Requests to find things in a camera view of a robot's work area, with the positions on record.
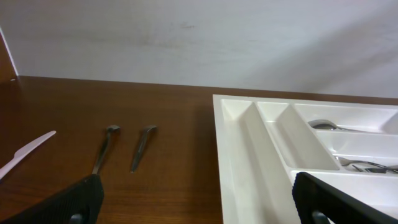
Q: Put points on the white plastic cutlery tray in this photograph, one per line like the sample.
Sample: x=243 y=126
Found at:
x=264 y=142

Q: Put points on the steel fork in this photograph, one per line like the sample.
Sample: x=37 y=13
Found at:
x=346 y=162
x=378 y=170

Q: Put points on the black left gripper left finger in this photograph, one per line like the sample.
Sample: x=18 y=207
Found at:
x=79 y=203

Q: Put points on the small steel teaspoon right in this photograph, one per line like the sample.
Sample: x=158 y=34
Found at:
x=141 y=146

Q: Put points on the small steel teaspoon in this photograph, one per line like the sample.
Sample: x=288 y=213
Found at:
x=141 y=146
x=109 y=131

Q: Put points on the small steel teaspoon left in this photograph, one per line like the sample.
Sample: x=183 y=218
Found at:
x=109 y=131

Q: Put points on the white plastic knife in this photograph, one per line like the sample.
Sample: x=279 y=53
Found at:
x=24 y=151

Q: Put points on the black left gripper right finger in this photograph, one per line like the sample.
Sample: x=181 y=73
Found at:
x=318 y=202

